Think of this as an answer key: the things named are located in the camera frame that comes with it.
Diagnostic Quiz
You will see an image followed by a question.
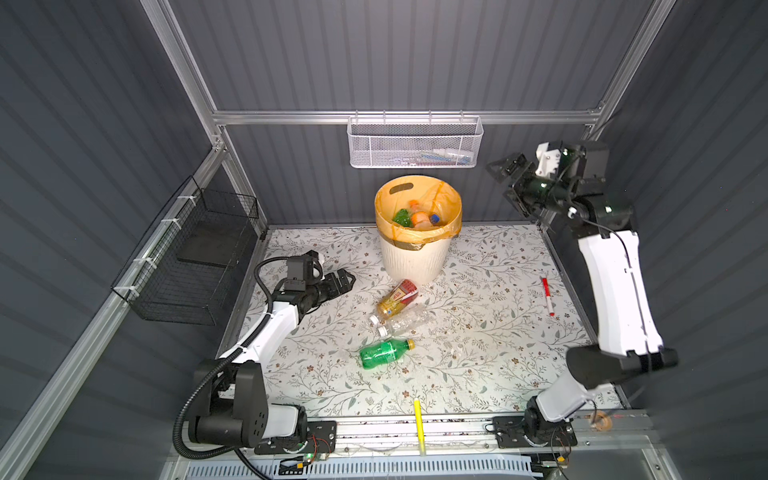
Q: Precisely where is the clear long bottle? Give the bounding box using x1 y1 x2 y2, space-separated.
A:
369 304 436 339

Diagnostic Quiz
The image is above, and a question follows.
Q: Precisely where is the tape roll on rail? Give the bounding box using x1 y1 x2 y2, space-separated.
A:
590 410 613 432

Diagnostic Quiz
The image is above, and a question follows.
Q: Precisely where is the white ribbed cable tray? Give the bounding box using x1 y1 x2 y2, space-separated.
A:
185 454 538 480

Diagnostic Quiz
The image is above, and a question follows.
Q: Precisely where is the orange bin liner bag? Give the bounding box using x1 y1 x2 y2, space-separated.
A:
374 175 463 249

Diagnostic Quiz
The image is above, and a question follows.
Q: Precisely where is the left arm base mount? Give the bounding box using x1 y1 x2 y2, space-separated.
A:
254 421 338 456

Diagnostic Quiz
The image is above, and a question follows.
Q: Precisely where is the yellow tea bottle red label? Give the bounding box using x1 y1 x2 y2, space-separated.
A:
375 279 418 321

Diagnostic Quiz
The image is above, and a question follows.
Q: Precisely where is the white bottle in basket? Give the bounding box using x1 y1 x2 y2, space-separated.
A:
432 148 474 165

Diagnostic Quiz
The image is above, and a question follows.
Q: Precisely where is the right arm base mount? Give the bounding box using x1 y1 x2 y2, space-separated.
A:
489 415 578 448

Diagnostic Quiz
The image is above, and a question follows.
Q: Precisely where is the black wire mesh basket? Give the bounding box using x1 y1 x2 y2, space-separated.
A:
112 178 265 327

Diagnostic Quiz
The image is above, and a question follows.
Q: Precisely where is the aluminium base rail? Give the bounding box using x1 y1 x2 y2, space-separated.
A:
176 410 652 460

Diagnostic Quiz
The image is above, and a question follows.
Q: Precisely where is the white plastic waste bin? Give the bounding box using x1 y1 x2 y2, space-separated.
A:
379 234 452 287

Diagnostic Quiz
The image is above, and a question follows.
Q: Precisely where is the white wire mesh basket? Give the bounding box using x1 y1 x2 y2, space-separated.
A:
346 114 484 169

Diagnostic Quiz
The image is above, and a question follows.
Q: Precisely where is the green soda bottle yellow cap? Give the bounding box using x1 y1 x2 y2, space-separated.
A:
359 339 415 370

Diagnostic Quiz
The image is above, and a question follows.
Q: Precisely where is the red marker pen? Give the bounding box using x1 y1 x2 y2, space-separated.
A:
541 277 556 317

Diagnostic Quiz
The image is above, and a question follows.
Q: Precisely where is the yellow marker on rail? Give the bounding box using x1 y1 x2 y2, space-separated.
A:
413 399 426 456

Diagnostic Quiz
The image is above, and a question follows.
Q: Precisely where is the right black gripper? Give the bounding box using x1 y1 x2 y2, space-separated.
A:
482 153 565 216

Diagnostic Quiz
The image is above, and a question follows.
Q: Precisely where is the orange label bottle orange cap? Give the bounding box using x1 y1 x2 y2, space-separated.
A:
408 200 433 231

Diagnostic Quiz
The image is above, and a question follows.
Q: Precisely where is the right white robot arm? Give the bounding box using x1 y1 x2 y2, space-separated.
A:
486 141 679 444

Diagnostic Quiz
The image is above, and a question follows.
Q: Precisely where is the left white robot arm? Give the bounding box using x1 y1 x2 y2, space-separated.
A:
172 250 356 479

